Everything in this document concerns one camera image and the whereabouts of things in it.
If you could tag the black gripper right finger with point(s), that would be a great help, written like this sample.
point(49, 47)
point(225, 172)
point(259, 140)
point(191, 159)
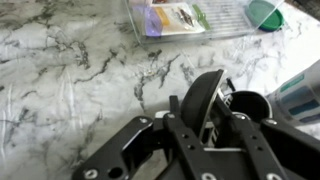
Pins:
point(283, 153)

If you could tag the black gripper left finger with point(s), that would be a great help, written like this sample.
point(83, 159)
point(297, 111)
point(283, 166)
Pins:
point(186, 146)

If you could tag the clear plastic box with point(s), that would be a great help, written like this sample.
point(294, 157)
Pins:
point(226, 20)

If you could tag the metal tumbler with label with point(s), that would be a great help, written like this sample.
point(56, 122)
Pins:
point(298, 100)

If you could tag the white food packet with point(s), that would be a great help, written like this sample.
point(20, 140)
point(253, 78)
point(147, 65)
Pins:
point(180, 18)

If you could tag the green plastic clip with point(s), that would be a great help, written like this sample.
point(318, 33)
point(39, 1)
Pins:
point(201, 16)

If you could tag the green round lid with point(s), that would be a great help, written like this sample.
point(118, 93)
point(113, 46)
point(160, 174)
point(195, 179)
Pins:
point(268, 15)

